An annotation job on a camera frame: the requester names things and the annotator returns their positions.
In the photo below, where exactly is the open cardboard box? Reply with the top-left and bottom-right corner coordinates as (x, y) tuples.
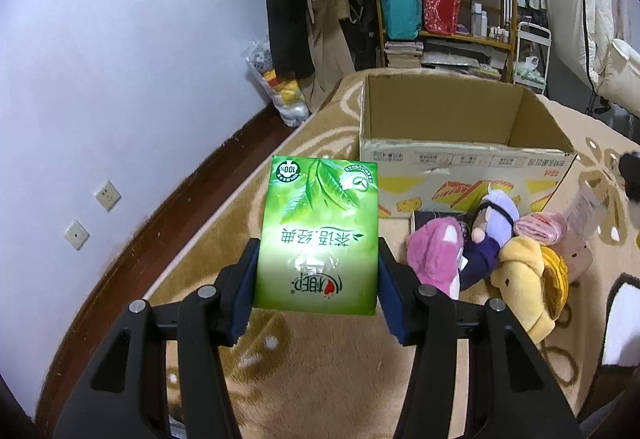
(359, 70), (576, 218)

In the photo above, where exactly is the red gift bag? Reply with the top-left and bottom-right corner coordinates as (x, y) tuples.
(422, 0), (462, 35)

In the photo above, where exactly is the beige patterned round rug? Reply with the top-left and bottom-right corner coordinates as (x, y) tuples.
(149, 102), (639, 438)

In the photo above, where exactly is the pink plush toy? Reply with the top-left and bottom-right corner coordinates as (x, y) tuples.
(407, 217), (464, 299)

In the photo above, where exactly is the pink towel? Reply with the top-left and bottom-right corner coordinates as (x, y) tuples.
(513, 212), (566, 246)

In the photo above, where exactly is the white folded mattress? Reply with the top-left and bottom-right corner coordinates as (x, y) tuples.
(546, 0), (639, 115)

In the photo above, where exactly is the green tissue pack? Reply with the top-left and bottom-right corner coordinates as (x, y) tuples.
(254, 155), (378, 315)

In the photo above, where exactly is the black face mask pack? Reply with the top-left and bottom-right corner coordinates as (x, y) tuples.
(410, 211), (471, 240)

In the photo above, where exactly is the white metal cart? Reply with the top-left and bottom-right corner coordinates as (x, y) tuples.
(513, 21), (552, 96)

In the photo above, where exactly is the clear bag of plush toys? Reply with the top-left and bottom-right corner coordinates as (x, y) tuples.
(243, 38), (310, 127)

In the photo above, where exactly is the yellow plush pouch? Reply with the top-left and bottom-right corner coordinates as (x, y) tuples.
(490, 235), (570, 344)

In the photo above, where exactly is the purple haired plush doll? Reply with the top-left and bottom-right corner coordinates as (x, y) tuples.
(460, 190), (520, 291)

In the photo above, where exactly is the white wall socket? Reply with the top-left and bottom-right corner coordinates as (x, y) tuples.
(63, 219), (90, 251)
(94, 180), (122, 212)

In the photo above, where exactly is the lower white wall socket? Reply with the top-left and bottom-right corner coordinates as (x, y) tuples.
(63, 219), (90, 251)

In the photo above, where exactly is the light pink plush cube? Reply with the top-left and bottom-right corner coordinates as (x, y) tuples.
(552, 232), (593, 283)

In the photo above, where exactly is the teal bag on shelf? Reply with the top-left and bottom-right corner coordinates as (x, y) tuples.
(381, 0), (422, 40)

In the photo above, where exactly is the beige hanging coat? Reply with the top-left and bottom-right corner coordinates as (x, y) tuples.
(300, 0), (355, 113)

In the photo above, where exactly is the black hanging garment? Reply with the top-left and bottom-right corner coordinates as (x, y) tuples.
(266, 0), (314, 81)

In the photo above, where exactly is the upper white wall socket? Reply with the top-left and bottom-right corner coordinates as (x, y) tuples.
(94, 180), (122, 212)

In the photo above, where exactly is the wooden shelf unit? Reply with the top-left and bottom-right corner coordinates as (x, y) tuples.
(365, 0), (520, 84)

